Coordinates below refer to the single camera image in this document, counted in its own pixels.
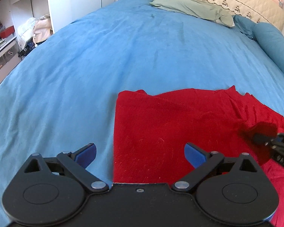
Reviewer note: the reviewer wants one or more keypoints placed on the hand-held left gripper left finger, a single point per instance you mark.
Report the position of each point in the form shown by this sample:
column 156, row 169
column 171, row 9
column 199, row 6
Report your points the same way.
column 86, row 155

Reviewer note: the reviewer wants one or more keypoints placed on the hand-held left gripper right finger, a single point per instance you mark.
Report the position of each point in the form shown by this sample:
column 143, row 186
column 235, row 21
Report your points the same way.
column 195, row 156

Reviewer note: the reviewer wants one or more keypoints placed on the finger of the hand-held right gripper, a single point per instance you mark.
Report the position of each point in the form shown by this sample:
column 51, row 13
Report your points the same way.
column 260, row 138

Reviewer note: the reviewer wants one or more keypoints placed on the red knit garment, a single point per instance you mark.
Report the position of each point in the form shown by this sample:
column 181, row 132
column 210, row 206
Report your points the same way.
column 161, row 132

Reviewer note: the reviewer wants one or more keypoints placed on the blue rolled duvet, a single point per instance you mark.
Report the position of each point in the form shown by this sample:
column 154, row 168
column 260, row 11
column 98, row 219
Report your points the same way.
column 272, row 45

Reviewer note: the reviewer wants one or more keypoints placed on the small black device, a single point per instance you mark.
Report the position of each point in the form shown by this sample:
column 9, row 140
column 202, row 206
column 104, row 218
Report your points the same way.
column 23, row 51

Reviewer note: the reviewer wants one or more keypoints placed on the clear plastic drawer box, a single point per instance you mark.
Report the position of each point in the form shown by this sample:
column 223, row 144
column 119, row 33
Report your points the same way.
column 3, row 58

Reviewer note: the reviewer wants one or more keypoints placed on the beige cloth bag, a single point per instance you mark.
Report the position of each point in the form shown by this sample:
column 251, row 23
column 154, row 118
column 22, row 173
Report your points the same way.
column 42, row 29

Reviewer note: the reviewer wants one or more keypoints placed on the white plastic bag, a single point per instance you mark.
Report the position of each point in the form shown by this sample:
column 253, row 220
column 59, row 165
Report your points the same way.
column 26, row 32

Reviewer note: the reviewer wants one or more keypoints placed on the red box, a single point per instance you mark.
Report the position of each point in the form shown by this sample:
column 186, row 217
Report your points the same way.
column 7, row 32

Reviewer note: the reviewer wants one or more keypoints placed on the green pillow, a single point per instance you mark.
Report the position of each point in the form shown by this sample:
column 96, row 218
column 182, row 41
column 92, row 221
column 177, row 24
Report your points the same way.
column 191, row 7

